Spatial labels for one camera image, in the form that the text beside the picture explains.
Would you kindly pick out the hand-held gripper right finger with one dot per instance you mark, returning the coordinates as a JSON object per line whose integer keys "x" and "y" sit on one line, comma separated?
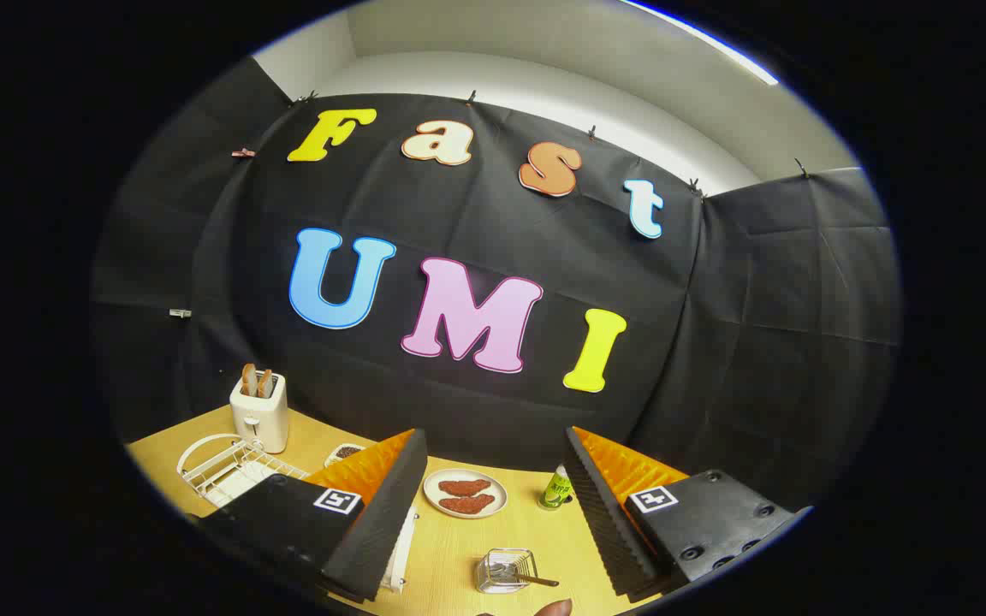
{"x": 600, "y": 522}

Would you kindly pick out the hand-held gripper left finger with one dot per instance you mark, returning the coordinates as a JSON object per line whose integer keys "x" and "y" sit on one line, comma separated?
{"x": 382, "y": 530}

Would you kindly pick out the white divided dish with beans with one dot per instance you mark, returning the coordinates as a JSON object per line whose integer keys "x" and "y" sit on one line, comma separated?
{"x": 346, "y": 452}

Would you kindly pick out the white plate with patties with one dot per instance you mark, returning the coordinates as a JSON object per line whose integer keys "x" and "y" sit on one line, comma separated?
{"x": 499, "y": 494}

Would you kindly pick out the green label drink bottle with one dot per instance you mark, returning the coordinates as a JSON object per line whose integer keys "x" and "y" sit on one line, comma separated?
{"x": 556, "y": 492}

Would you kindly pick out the brown meat patty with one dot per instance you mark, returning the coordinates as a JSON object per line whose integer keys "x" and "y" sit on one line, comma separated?
{"x": 463, "y": 488}
{"x": 467, "y": 505}

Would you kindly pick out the white toaster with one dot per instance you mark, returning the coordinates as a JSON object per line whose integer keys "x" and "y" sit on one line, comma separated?
{"x": 260, "y": 419}

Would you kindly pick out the brown toast slice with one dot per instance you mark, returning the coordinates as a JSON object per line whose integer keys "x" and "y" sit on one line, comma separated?
{"x": 265, "y": 385}
{"x": 248, "y": 381}

